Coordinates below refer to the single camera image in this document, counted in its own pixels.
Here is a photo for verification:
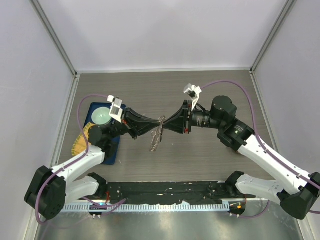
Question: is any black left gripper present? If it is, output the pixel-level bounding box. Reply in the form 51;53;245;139
107;107;160;140

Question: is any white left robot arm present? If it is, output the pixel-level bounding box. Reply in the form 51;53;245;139
24;108;161;224

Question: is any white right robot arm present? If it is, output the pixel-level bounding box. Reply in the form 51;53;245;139
163;96;320;220

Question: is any teal patterned bowl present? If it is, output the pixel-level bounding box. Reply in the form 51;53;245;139
91;107;112;125

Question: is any blue plastic tray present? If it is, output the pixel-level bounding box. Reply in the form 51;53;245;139
83;102;121;165

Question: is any yellow bamboo dish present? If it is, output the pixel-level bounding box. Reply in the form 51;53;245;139
71;122;94;157

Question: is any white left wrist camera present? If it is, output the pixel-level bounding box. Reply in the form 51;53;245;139
107;95;123;123

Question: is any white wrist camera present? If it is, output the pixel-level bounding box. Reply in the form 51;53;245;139
107;95;123;123
183;83;202;111

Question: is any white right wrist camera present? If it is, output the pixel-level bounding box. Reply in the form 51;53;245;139
183;83;202;111

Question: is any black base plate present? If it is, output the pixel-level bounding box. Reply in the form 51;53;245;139
89;181;254;205

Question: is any white slotted cable duct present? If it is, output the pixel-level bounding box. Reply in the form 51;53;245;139
61;201;230;213

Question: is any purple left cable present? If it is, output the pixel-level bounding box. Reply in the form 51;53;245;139
34;93;128;225

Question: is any aluminium frame left post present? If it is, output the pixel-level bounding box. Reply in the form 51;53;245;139
29;0;78;78

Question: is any aluminium frame post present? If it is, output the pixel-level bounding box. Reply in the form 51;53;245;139
249;0;297;74
29;0;78;78

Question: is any aluminium frame right post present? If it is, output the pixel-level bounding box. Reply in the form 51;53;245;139
249;0;297;74

